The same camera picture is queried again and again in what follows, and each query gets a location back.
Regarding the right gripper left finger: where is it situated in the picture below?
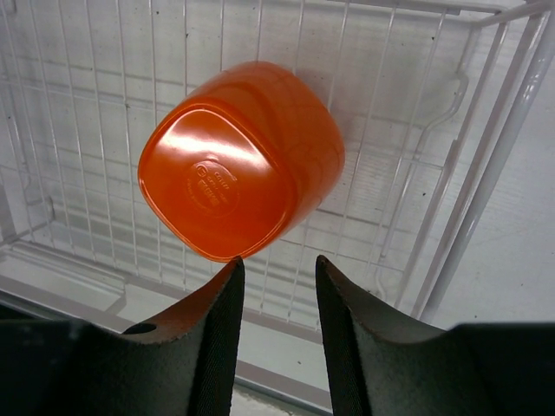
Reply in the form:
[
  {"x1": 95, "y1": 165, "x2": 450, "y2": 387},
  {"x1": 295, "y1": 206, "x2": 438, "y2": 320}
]
[{"x1": 1, "y1": 259, "x2": 245, "y2": 415}]

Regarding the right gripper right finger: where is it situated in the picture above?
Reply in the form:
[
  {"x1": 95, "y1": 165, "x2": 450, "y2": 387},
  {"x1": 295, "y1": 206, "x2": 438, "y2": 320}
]
[{"x1": 316, "y1": 256, "x2": 554, "y2": 415}]

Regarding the white wire dish rack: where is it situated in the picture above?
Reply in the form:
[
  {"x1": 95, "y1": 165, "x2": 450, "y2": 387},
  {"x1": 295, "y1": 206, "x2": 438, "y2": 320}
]
[{"x1": 1, "y1": 1, "x2": 554, "y2": 415}]

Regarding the orange cup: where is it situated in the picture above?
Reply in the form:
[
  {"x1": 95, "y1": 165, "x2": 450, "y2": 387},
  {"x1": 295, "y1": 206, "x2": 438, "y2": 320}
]
[{"x1": 137, "y1": 61, "x2": 345, "y2": 263}]

